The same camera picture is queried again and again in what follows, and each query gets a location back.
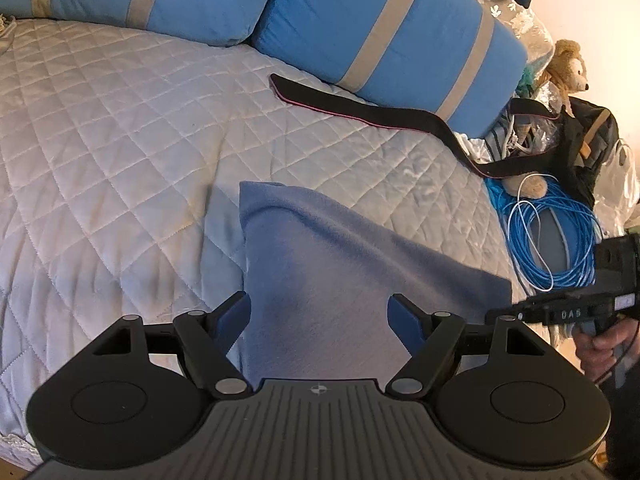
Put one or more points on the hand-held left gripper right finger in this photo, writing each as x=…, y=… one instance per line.
x=403, y=324

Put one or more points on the black belt with pink edge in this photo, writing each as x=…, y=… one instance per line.
x=400, y=120

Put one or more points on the floral lace cloth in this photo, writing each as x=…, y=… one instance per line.
x=515, y=15

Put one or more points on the white quilted bedspread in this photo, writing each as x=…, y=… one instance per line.
x=110, y=160

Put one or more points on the beige teddy bear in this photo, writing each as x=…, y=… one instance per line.
x=567, y=67

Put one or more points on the light blue fleece garment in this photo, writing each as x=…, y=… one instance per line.
x=325, y=260

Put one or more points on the person's right forearm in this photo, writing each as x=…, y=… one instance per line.
x=625, y=425

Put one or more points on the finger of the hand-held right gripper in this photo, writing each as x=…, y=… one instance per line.
x=531, y=311

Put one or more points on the person's right hand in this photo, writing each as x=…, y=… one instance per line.
x=595, y=357

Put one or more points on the clear plastic bag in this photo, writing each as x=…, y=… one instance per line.
x=620, y=180

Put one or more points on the black bag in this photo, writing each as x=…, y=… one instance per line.
x=582, y=150

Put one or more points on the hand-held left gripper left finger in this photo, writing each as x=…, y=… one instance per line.
x=233, y=321

